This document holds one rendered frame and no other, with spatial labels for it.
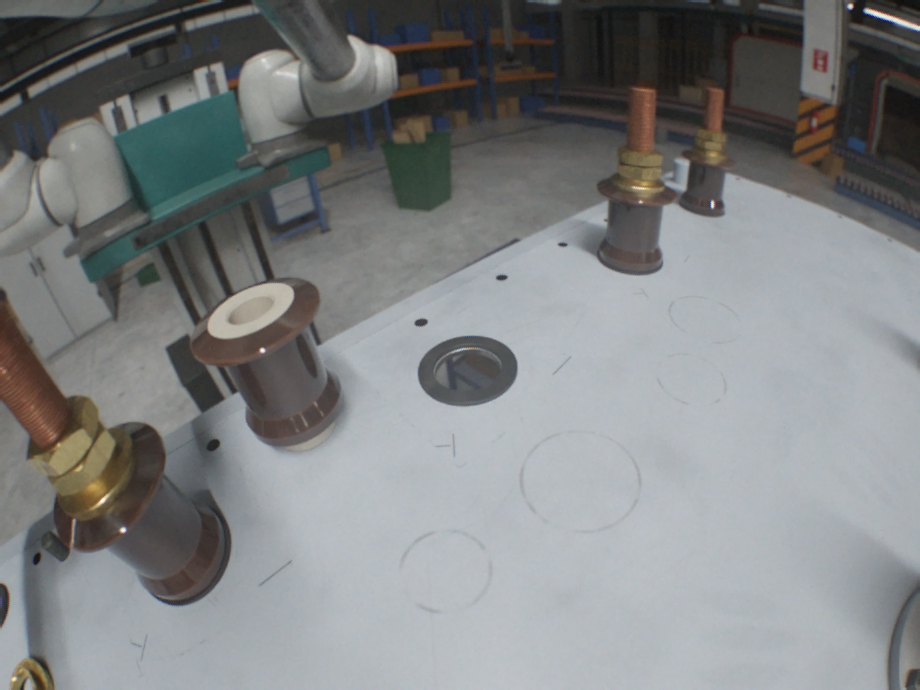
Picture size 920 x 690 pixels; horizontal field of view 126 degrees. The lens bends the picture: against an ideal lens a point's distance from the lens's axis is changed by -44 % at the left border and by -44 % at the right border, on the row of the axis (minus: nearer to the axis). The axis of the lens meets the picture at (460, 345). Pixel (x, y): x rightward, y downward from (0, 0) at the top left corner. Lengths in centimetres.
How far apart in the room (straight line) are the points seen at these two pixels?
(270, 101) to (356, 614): 99
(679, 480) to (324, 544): 24
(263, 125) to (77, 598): 96
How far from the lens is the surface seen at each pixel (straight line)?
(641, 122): 47
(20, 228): 104
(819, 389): 43
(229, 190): 102
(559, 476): 28
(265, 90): 106
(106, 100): 118
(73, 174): 98
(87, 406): 25
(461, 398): 32
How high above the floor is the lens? 160
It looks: 39 degrees down
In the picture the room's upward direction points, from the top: 7 degrees counter-clockwise
